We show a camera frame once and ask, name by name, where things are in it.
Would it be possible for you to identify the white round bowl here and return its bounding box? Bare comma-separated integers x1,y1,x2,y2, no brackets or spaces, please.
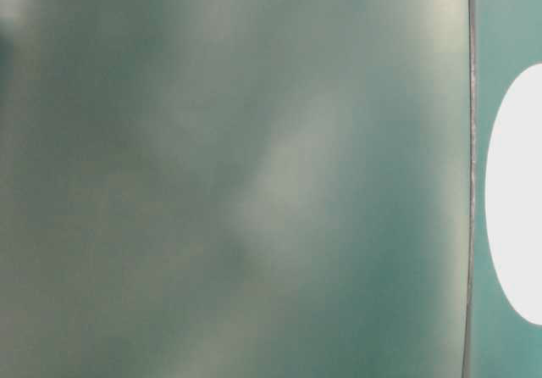
484,64,541,325

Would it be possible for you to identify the green table mat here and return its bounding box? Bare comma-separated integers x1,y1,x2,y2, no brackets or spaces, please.
1,0,541,377

